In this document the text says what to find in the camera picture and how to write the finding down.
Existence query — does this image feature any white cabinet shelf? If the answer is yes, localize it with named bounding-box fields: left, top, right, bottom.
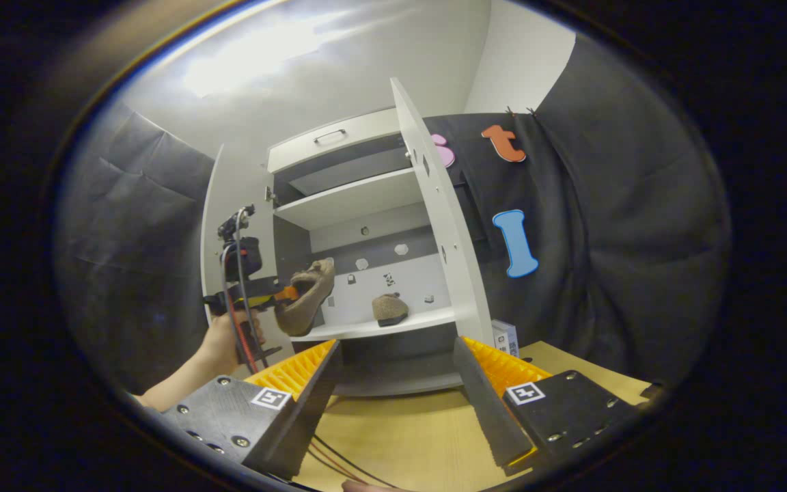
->
left=290, top=306, right=458, bottom=342
left=274, top=167, right=428, bottom=231

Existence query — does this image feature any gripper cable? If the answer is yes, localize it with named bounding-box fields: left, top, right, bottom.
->
left=308, top=434, right=401, bottom=489
left=221, top=208, right=271, bottom=373

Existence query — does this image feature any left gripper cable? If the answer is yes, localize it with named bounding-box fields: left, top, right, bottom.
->
left=221, top=208, right=271, bottom=373

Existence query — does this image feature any black backdrop cloth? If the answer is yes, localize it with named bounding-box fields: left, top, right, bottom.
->
left=55, top=102, right=220, bottom=394
left=424, top=31, right=732, bottom=390

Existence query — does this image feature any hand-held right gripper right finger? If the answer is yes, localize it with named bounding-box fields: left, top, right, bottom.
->
left=453, top=336, right=644, bottom=467

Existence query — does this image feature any small white printed box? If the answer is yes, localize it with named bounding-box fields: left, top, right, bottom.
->
left=491, top=319, right=520, bottom=358

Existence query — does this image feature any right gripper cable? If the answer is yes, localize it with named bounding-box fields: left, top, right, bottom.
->
left=308, top=434, right=401, bottom=489

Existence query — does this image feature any brown fuzzy shoe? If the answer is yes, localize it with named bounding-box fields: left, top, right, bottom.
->
left=372, top=292, right=410, bottom=327
left=274, top=257, right=336, bottom=337

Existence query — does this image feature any white cabinet drawer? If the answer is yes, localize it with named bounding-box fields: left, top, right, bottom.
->
left=267, top=108, right=404, bottom=174

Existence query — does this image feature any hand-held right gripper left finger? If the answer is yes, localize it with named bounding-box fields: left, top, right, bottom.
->
left=161, top=340, right=343, bottom=479

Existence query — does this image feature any white shoe cabinet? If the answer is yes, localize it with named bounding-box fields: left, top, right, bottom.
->
left=267, top=108, right=466, bottom=397

